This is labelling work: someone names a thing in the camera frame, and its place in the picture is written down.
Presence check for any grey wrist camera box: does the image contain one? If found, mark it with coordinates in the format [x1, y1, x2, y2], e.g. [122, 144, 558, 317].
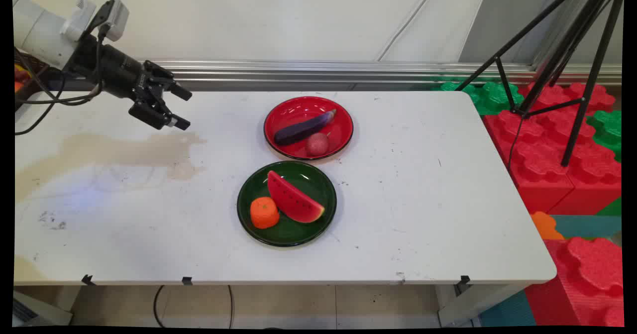
[96, 0, 130, 43]

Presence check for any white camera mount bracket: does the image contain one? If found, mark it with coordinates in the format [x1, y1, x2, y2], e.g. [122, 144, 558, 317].
[60, 0, 98, 42]

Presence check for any grey base plate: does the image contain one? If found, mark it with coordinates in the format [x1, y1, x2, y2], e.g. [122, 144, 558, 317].
[12, 290, 74, 328]

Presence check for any red plate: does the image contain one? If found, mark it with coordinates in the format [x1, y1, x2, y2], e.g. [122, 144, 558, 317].
[263, 96, 354, 161]

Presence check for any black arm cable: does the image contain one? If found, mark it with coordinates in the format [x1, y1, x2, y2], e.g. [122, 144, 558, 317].
[14, 23, 111, 136]

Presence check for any white table leg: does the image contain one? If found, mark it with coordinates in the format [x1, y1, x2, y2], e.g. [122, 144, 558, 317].
[437, 283, 529, 328]

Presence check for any large red foam block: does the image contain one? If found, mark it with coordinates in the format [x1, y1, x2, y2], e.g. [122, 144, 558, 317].
[524, 236, 626, 328]

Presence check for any purple toy eggplant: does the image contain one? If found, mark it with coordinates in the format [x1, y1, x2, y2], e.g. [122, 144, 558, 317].
[274, 109, 337, 146]

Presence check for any silver metal wall rail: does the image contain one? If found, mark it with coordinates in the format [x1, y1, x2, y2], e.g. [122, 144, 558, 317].
[149, 59, 623, 87]

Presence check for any teal foam mat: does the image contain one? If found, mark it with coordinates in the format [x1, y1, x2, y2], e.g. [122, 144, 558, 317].
[550, 215, 623, 239]

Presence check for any red toy lychee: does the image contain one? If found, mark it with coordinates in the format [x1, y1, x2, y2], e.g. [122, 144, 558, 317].
[305, 132, 330, 157]

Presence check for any black tripod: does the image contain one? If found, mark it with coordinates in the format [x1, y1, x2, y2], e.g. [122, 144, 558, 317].
[455, 0, 626, 168]

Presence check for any orange foam block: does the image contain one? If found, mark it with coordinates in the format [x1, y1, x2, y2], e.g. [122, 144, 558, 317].
[530, 211, 566, 240]

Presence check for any black floor cable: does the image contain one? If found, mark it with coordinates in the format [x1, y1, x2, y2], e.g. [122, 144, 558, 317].
[152, 285, 235, 330]

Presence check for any green foam block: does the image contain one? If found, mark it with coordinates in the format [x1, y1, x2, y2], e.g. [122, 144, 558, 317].
[586, 109, 624, 163]
[432, 78, 526, 116]

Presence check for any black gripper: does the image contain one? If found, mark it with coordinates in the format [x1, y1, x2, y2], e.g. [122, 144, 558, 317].
[67, 39, 193, 131]

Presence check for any toy watermelon slice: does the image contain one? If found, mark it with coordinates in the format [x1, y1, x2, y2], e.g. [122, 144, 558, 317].
[267, 170, 325, 224]

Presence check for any green plate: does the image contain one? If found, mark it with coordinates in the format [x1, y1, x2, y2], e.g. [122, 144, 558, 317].
[237, 161, 337, 248]

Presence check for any thin black tripod cable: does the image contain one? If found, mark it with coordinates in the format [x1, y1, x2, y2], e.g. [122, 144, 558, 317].
[507, 116, 524, 171]

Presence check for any orange toy carrot piece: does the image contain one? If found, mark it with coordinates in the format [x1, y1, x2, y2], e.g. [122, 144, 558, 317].
[250, 197, 280, 229]

